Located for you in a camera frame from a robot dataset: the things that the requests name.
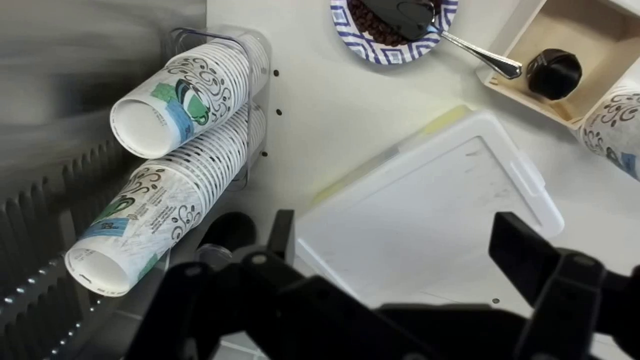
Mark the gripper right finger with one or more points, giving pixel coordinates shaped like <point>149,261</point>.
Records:
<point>565,300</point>

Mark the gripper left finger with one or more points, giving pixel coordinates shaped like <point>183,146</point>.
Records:
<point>300,310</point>

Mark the black round cap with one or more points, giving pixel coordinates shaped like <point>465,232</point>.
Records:
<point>230,230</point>

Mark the white plastic container lid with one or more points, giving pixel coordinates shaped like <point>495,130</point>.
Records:
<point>425,220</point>

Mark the stack of printed paper cups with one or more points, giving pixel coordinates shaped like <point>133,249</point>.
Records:
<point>190,95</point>
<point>145,220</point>

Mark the printed paper cup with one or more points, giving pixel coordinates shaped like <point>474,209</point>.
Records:
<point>615,125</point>

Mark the black round capsule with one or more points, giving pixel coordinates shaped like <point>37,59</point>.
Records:
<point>554,73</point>

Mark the metal spoon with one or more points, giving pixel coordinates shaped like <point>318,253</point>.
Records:
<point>480,52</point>

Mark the clear plastic cup holder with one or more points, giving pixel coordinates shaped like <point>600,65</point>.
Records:
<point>252,47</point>

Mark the blue patterned paper plate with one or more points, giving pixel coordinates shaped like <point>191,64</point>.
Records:
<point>385,50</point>

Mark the grey ribbed metal appliance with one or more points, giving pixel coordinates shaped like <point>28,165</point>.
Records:
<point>40,225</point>

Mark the wooden box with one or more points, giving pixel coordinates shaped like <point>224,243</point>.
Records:
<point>555,25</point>

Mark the heap of coffee beans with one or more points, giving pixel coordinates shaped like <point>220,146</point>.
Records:
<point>372,30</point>

